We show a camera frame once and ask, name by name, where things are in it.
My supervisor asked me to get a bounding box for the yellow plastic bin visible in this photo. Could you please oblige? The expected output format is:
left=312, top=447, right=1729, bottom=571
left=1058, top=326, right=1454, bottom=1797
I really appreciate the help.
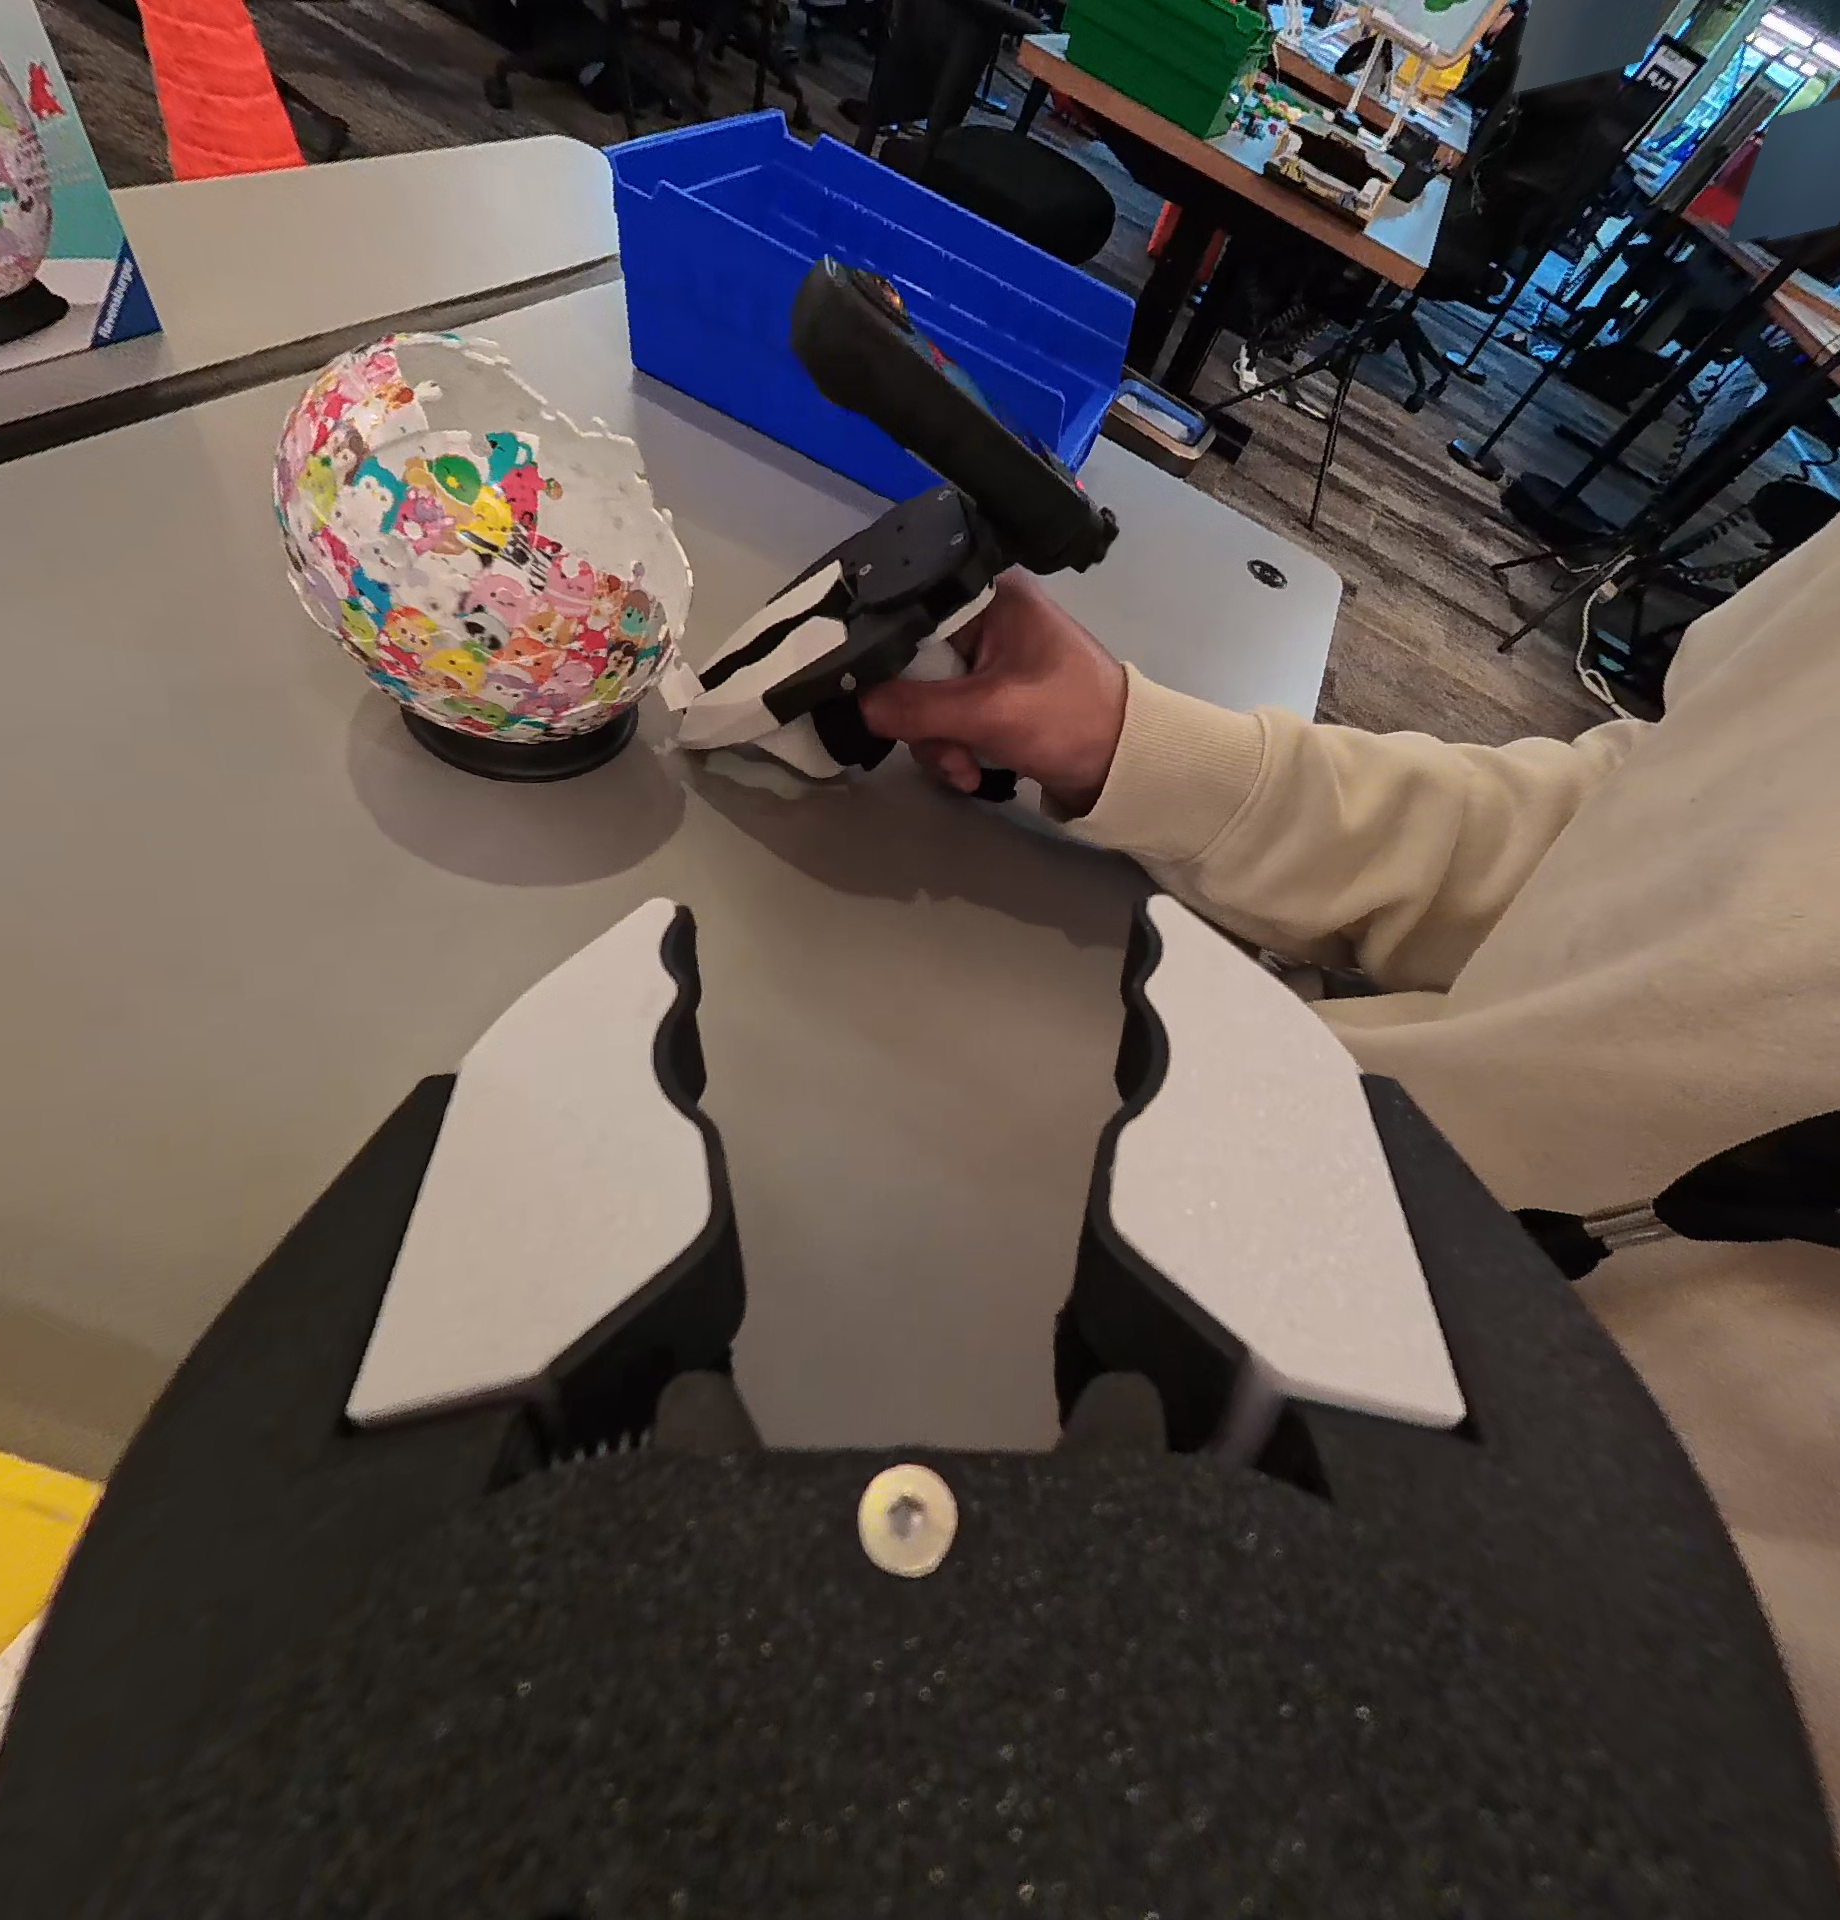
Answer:
left=0, top=1436, right=106, bottom=1688

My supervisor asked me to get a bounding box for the orange traffic cone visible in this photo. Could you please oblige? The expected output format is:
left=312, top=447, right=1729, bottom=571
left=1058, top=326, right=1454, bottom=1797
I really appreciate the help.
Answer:
left=136, top=0, right=310, bottom=180

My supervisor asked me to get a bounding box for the wooden desk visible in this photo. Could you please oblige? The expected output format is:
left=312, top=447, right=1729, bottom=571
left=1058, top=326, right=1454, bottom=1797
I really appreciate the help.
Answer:
left=1017, top=32, right=1469, bottom=294

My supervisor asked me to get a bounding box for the black office chair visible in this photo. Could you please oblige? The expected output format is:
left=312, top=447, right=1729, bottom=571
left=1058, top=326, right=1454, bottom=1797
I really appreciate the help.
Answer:
left=1437, top=66, right=1687, bottom=302
left=859, top=0, right=1115, bottom=270

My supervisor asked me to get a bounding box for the printed puzzle box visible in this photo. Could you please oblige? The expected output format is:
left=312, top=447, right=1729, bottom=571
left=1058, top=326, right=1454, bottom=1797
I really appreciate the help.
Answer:
left=0, top=0, right=165, bottom=357

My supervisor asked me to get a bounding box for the person's right hand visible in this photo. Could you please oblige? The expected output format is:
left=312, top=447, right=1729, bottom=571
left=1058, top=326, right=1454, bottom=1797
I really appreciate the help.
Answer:
left=864, top=577, right=1130, bottom=824

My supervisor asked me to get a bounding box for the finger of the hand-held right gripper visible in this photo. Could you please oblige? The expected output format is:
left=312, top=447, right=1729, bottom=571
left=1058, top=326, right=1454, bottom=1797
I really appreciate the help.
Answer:
left=675, top=629, right=862, bottom=785
left=694, top=557, right=866, bottom=691

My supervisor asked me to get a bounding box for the black ball stand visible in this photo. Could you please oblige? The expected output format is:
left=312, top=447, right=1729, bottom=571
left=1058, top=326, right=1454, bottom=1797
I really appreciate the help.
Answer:
left=398, top=702, right=641, bottom=782

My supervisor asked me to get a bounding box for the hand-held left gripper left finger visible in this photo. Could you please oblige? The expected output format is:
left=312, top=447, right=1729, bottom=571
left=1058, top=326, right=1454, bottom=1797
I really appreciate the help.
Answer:
left=344, top=896, right=745, bottom=1458

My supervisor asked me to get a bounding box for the colourful puzzle ball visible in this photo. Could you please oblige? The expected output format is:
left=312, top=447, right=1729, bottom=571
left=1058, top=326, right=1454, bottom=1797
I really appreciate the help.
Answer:
left=273, top=332, right=694, bottom=743

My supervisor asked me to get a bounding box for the blue divided plastic bin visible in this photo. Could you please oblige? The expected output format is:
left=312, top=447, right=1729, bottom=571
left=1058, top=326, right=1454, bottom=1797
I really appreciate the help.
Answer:
left=603, top=107, right=1135, bottom=503

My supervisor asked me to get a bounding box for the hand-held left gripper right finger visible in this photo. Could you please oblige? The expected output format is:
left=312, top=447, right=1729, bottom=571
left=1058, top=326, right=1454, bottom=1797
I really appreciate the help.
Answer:
left=1056, top=891, right=1469, bottom=1467

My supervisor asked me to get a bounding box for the person's right forearm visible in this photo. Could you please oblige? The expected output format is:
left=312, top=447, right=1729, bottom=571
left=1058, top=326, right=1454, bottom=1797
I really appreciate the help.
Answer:
left=1048, top=660, right=1687, bottom=995

